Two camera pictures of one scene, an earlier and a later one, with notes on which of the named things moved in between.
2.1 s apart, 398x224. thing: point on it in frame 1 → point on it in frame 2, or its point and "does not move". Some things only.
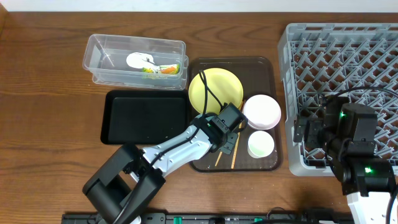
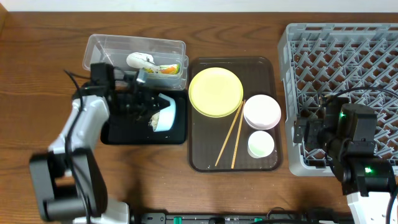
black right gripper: (301, 129) does not move
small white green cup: (260, 144) does not move
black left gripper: (229, 140) → (144, 106)
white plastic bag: (138, 60) does not move
